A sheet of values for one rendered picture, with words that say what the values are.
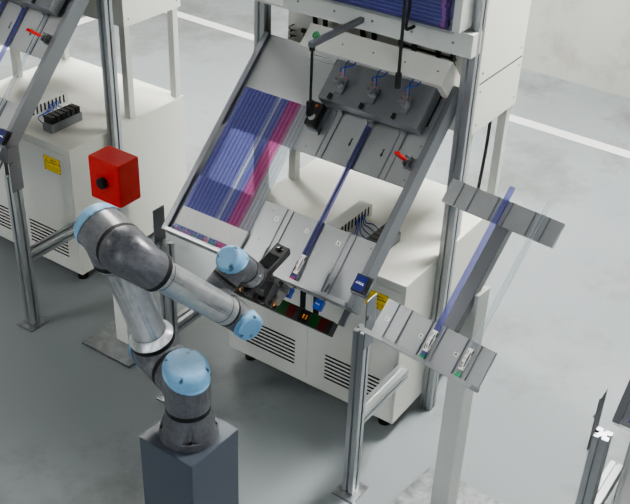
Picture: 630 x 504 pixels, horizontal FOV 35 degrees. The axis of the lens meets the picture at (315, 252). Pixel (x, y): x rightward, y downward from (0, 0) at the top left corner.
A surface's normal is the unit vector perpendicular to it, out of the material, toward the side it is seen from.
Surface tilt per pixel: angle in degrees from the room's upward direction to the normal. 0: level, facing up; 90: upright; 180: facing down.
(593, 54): 90
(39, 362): 0
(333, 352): 90
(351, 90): 43
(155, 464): 90
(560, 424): 0
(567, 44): 90
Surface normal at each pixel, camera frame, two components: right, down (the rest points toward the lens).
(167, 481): -0.59, 0.42
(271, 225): -0.36, -0.32
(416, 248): 0.04, -0.84
